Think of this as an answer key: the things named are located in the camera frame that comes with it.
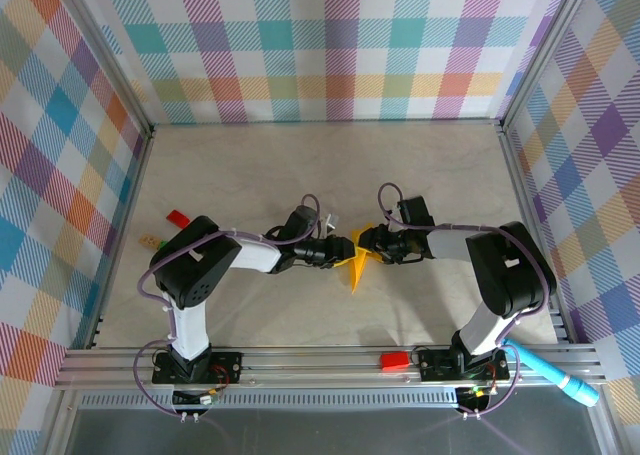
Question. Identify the yellow paper sheet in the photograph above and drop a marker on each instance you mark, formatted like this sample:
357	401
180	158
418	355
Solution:
359	270

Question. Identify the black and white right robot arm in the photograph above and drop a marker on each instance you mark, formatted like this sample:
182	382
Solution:
510	270

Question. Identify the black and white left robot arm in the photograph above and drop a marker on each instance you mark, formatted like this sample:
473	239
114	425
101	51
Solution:
195	265

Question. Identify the red rectangular block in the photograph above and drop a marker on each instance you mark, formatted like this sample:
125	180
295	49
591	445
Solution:
395	362

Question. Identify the long aluminium table edge bar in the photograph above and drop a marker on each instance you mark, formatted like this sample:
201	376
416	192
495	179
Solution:
325	122

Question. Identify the aluminium table side bar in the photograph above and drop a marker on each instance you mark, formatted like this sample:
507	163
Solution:
126	225
525	200

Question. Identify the small red wedge block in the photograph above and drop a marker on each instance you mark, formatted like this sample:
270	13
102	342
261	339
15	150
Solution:
178	217

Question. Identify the small wooden block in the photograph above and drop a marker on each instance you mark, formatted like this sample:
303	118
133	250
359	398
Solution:
150	241

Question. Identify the grey metal panel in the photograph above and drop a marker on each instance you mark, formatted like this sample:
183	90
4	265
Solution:
325	435

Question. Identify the teal cylindrical tube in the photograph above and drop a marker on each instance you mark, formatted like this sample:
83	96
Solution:
550	373

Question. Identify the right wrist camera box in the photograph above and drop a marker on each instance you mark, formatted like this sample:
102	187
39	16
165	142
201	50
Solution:
415	210

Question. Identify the wide aluminium extrusion rail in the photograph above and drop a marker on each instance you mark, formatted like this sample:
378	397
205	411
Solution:
310	370

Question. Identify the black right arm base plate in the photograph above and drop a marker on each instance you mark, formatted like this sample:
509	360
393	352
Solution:
435	367

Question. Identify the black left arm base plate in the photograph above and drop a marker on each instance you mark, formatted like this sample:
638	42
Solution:
230	365

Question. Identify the aluminium frame post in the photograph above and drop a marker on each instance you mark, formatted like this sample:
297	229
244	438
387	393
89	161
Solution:
544	50
109	50

